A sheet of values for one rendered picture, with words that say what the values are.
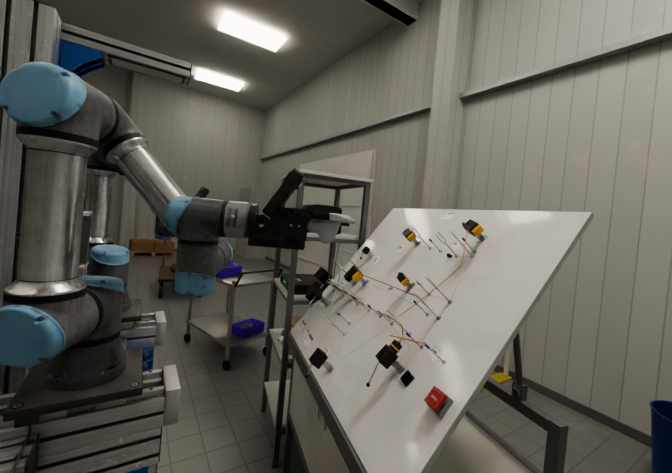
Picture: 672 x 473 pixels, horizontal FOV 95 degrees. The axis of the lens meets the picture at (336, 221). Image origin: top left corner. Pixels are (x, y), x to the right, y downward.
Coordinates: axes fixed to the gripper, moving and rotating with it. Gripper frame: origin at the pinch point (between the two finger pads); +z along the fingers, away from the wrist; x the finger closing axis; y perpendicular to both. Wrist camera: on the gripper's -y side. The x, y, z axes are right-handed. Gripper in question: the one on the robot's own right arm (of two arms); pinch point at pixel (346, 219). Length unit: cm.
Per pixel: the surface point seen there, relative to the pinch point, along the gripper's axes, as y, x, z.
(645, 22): -213, -145, 269
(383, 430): 59, -32, 21
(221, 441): 137, -167, -48
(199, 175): -220, -954, -339
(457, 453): 73, -45, 52
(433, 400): 45, -21, 31
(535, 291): 13, -19, 60
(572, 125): -140, -197, 249
